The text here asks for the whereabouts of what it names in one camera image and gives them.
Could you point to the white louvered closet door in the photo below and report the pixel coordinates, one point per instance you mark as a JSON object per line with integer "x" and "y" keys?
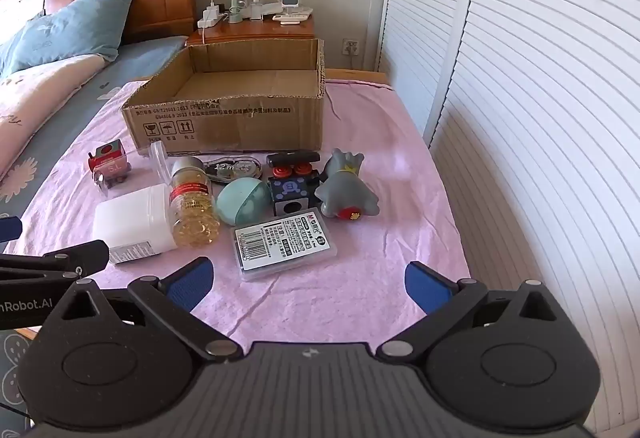
{"x": 430, "y": 18}
{"x": 550, "y": 118}

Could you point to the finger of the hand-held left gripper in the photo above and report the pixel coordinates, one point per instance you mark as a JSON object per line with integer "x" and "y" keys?
{"x": 9, "y": 229}
{"x": 75, "y": 255}

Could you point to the clear plastic jar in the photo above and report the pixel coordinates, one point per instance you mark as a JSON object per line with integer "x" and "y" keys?
{"x": 160, "y": 159}

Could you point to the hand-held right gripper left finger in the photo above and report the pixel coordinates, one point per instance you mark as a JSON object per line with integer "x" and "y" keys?
{"x": 192, "y": 279}

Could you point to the pink cloth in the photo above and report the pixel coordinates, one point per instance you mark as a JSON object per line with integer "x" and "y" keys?
{"x": 360, "y": 248}

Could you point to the grey elephant toy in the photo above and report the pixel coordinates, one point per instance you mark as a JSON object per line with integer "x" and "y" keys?
{"x": 345, "y": 188}

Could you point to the blue floral bed sheet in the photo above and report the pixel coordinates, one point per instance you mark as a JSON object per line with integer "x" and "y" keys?
{"x": 135, "y": 56}

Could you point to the clear labelled plastic case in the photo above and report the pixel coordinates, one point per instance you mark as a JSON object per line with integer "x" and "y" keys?
{"x": 280, "y": 243}

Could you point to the blue pillow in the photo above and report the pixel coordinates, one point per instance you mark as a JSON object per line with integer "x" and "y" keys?
{"x": 12, "y": 43}
{"x": 85, "y": 23}

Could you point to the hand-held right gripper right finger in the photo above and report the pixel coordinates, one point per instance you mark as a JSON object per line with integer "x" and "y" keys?
{"x": 425, "y": 282}

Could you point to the white power strip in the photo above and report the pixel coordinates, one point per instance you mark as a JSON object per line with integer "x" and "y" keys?
{"x": 212, "y": 22}

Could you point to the wall socket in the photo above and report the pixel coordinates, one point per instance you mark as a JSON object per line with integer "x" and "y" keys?
{"x": 351, "y": 47}

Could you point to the wooden nightstand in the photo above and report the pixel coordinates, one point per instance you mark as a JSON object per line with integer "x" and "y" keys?
{"x": 250, "y": 31}

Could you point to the capsule bottle with silver cap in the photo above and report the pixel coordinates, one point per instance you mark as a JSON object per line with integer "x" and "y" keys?
{"x": 192, "y": 198}

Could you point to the clear correction tape dispenser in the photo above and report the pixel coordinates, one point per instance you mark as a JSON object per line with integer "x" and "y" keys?
{"x": 230, "y": 168}

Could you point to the white plastic container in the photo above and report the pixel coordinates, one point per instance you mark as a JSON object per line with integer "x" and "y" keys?
{"x": 132, "y": 218}

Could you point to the white remote control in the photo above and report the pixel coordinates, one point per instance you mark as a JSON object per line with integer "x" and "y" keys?
{"x": 290, "y": 20}

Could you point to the white charger plug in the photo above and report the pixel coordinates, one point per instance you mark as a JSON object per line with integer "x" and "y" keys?
{"x": 211, "y": 11}

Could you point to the black cube toy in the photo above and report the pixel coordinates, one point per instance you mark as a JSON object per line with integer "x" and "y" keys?
{"x": 290, "y": 192}

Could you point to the brown cardboard box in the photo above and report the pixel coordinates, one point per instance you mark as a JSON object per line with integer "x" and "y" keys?
{"x": 225, "y": 123}

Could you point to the small white spray bottle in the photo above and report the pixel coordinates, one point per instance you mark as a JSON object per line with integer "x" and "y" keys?
{"x": 256, "y": 8}

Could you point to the pink quilt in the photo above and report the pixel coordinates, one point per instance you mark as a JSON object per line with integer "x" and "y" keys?
{"x": 35, "y": 93}

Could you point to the black rectangular bar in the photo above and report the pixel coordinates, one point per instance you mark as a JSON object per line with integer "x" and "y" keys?
{"x": 292, "y": 158}

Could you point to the white desk organizer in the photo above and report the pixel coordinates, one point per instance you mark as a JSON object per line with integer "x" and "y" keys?
{"x": 270, "y": 8}

